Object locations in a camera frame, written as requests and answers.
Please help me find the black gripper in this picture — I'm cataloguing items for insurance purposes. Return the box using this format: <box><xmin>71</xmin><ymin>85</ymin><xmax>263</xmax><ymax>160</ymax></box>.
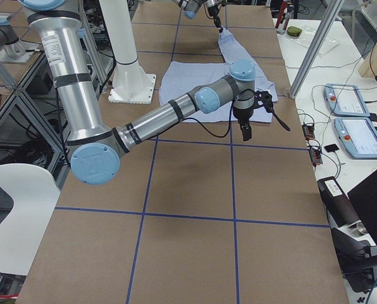
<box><xmin>207</xmin><ymin>5</ymin><xmax>224</xmax><ymax>33</ymax></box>
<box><xmin>233</xmin><ymin>107</ymin><xmax>254</xmax><ymax>141</ymax></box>

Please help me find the light blue striped shirt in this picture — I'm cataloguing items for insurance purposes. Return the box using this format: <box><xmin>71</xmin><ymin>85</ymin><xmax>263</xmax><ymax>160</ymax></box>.
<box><xmin>159</xmin><ymin>29</ymin><xmax>278</xmax><ymax>123</ymax></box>

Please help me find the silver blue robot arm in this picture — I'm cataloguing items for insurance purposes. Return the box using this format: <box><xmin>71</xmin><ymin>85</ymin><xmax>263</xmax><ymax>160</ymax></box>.
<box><xmin>22</xmin><ymin>1</ymin><xmax>256</xmax><ymax>185</ymax></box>
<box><xmin>173</xmin><ymin>0</ymin><xmax>227</xmax><ymax>33</ymax></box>

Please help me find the far orange usb hub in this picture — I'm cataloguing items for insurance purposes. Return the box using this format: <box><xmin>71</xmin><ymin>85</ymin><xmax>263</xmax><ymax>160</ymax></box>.
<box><xmin>302</xmin><ymin>124</ymin><xmax>316</xmax><ymax>140</ymax></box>

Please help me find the orange usb hub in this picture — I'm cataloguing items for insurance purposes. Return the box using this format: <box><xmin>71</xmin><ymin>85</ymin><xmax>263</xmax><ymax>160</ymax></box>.
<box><xmin>302</xmin><ymin>124</ymin><xmax>316</xmax><ymax>140</ymax></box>
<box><xmin>308</xmin><ymin>146</ymin><xmax>323</xmax><ymax>167</ymax></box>

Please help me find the near orange usb hub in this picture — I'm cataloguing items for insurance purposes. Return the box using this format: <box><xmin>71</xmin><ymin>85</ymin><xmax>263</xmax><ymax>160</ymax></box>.
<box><xmin>308</xmin><ymin>146</ymin><xmax>323</xmax><ymax>167</ymax></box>

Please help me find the green cloth pouch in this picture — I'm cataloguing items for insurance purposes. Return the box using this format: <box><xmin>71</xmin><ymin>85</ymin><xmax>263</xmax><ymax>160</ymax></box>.
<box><xmin>287</xmin><ymin>26</ymin><xmax>302</xmax><ymax>37</ymax></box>

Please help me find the upper blue teach pendant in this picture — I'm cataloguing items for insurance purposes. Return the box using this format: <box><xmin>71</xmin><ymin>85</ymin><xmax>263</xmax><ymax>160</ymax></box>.
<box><xmin>323</xmin><ymin>84</ymin><xmax>370</xmax><ymax>117</ymax></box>

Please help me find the blue teach pendant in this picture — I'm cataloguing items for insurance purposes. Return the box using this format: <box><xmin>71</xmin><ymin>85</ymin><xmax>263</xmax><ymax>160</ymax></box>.
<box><xmin>333</xmin><ymin>117</ymin><xmax>377</xmax><ymax>160</ymax></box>
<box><xmin>323</xmin><ymin>84</ymin><xmax>370</xmax><ymax>117</ymax></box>

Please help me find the lower blue teach pendant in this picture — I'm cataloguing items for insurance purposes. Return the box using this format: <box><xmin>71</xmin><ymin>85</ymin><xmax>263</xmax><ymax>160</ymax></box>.
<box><xmin>333</xmin><ymin>117</ymin><xmax>377</xmax><ymax>160</ymax></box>

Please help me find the black box with label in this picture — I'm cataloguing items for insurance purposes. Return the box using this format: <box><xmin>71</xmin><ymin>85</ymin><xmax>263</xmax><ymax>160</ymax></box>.
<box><xmin>317</xmin><ymin>177</ymin><xmax>360</xmax><ymax>227</ymax></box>

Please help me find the white chair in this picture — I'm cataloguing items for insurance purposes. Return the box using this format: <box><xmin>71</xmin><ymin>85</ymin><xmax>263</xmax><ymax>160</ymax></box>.
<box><xmin>0</xmin><ymin>163</ymin><xmax>60</xmax><ymax>276</ymax></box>

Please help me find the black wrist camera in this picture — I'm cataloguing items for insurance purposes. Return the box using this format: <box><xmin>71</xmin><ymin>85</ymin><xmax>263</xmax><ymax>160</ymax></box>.
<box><xmin>253</xmin><ymin>91</ymin><xmax>291</xmax><ymax>132</ymax></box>

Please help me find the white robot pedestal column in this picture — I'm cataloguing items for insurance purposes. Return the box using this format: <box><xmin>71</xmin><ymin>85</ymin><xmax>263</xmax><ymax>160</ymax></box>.
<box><xmin>99</xmin><ymin>0</ymin><xmax>156</xmax><ymax>105</ymax></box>

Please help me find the aluminium frame post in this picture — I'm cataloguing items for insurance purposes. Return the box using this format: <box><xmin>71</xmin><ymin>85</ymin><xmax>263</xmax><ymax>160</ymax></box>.
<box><xmin>288</xmin><ymin>0</ymin><xmax>344</xmax><ymax>99</ymax></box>

